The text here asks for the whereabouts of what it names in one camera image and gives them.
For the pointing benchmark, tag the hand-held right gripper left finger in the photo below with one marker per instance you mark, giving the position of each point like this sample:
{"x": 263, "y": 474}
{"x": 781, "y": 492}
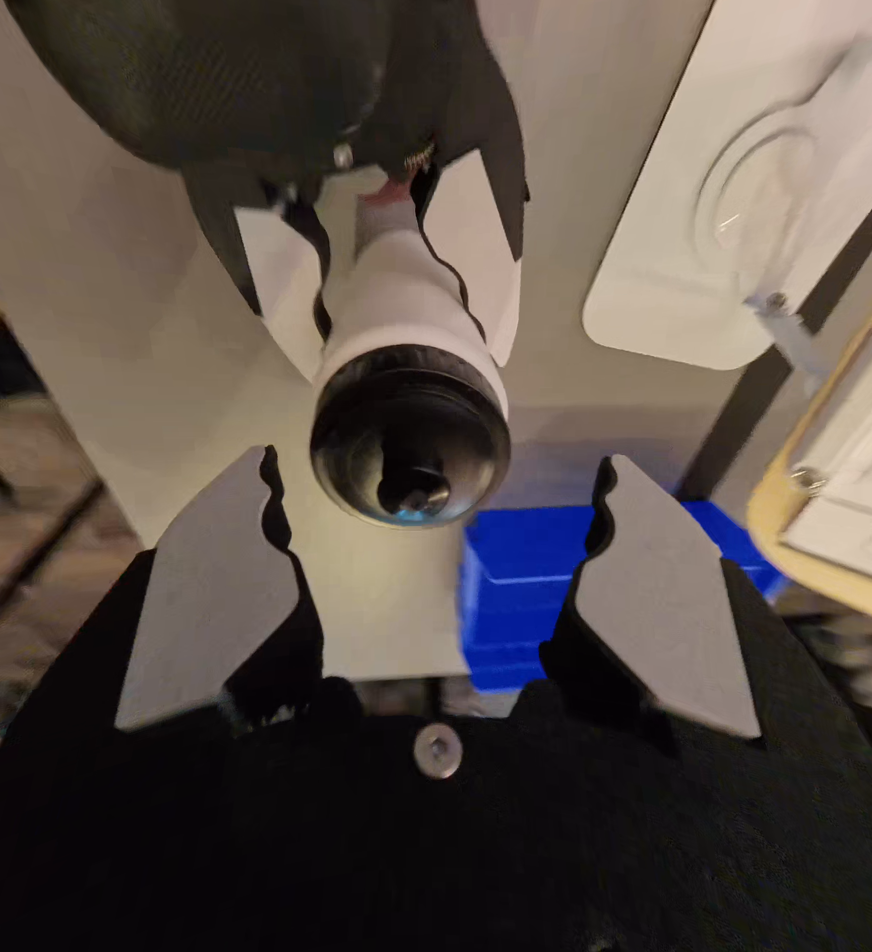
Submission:
{"x": 206, "y": 595}

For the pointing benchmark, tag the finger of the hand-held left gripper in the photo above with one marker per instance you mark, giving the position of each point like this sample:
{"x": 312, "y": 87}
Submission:
{"x": 280, "y": 283}
{"x": 481, "y": 253}

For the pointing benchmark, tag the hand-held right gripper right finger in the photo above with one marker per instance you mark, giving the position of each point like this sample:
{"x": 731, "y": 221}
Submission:
{"x": 667, "y": 610}

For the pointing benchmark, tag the white bottle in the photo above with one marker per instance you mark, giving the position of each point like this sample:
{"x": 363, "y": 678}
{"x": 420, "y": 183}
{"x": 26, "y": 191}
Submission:
{"x": 406, "y": 298}

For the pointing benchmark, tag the blue plastic bin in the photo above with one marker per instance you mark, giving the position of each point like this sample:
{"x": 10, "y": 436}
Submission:
{"x": 526, "y": 595}

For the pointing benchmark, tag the black bottle lid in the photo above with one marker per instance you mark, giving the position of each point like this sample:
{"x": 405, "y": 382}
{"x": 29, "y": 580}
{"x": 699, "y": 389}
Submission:
{"x": 406, "y": 439}

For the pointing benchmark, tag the wooden display board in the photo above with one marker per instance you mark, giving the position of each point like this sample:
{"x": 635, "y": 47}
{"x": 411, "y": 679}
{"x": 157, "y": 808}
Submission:
{"x": 771, "y": 521}

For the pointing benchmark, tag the printed paper sheet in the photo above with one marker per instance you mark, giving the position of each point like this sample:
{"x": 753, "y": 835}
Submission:
{"x": 860, "y": 476}

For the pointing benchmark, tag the clear round stand foot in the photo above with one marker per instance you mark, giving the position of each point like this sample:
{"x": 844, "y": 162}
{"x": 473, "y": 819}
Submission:
{"x": 764, "y": 194}

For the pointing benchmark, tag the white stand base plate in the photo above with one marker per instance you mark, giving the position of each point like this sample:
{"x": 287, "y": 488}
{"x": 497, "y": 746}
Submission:
{"x": 645, "y": 223}

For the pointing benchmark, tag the white stand post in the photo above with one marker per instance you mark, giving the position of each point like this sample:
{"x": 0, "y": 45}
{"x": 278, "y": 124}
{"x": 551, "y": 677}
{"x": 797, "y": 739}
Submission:
{"x": 786, "y": 339}

